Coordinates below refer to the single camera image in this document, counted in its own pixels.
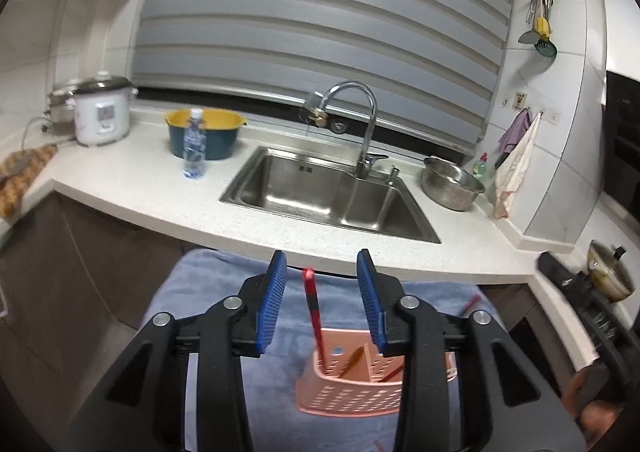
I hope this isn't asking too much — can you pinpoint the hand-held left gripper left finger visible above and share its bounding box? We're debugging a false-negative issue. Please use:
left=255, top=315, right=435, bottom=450
left=92, top=250, right=288, bottom=452

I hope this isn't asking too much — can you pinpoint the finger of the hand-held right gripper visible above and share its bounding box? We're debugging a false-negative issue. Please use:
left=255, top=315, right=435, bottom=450
left=536, top=252, right=631, bottom=373

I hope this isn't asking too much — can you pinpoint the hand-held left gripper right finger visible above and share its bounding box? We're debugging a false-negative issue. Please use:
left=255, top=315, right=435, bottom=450
left=356, top=250, right=588, bottom=452

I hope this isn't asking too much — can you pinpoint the pink perforated utensil basket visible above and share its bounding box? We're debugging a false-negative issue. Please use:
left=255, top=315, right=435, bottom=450
left=295, top=327, right=458, bottom=417

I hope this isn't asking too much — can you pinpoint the person's right hand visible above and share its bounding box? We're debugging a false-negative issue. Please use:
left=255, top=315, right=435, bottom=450
left=562, top=369, right=631, bottom=439

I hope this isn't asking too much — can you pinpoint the wok with glass lid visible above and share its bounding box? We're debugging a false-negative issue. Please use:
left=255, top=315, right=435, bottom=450
left=586, top=240, right=636, bottom=303

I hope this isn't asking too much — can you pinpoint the blue-grey plush blanket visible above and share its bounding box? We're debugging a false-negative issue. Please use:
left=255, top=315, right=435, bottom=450
left=135, top=248, right=506, bottom=452

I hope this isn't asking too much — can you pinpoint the stainless steel sink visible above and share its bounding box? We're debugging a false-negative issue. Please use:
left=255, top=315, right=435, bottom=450
left=219, top=147, right=442, bottom=245

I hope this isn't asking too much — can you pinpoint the white hanging cloth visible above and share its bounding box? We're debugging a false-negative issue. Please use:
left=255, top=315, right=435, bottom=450
left=492, top=112, right=543, bottom=220

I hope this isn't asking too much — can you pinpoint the stainless steel colander bowl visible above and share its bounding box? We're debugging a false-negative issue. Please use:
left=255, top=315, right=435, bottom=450
left=420, top=157, right=487, bottom=211

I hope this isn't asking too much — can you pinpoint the black range hood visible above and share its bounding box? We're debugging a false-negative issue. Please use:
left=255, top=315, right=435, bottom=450
left=605, top=70, right=640, bottom=203

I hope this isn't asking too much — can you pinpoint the yellow and green wash basin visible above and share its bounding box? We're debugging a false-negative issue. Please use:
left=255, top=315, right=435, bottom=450
left=165, top=108, right=248, bottom=161

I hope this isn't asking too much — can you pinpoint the purple hanging cloth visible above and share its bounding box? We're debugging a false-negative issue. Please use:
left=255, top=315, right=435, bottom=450
left=496, top=108, right=532, bottom=167

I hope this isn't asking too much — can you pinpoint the clear water bottle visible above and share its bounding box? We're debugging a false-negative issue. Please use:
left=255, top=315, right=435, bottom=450
left=182, top=108, right=208, bottom=180

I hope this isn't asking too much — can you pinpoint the chrome gooseneck faucet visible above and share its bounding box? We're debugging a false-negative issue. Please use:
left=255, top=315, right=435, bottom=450
left=299, top=80, right=390, bottom=179

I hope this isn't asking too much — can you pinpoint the dark base cabinet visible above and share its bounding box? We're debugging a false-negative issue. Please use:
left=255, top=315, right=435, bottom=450
left=0, top=192, right=188, bottom=383

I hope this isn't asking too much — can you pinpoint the white rice cooker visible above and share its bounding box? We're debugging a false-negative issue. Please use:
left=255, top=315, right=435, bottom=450
left=73, top=76, right=139, bottom=147

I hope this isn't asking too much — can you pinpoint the grey striped window blind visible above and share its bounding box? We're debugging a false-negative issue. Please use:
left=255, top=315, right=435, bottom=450
left=127, top=0, right=518, bottom=155

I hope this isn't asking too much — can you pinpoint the checkered wooden cutting board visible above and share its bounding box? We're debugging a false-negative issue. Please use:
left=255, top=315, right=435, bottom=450
left=0, top=144, right=58, bottom=219

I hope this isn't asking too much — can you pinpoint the steel steamer pot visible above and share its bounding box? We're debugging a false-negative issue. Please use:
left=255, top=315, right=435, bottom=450
left=46, top=88, right=77, bottom=135

